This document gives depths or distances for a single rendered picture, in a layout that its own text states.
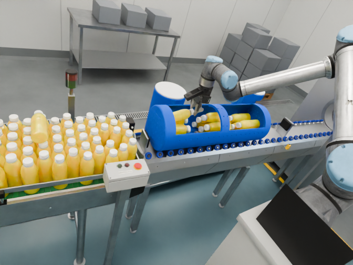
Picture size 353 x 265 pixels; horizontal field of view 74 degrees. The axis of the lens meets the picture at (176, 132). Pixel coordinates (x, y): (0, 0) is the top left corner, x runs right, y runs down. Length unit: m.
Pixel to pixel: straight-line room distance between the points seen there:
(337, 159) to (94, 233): 1.83
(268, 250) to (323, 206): 0.29
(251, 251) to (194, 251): 1.11
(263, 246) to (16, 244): 1.74
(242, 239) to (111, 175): 0.68
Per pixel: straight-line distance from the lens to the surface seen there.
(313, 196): 1.11
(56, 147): 1.25
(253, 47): 5.01
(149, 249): 2.20
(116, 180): 1.13
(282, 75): 1.39
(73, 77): 1.53
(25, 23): 4.46
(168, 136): 1.34
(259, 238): 1.18
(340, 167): 0.96
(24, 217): 1.42
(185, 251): 2.28
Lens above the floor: 1.96
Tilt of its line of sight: 36 degrees down
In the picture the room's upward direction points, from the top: 19 degrees clockwise
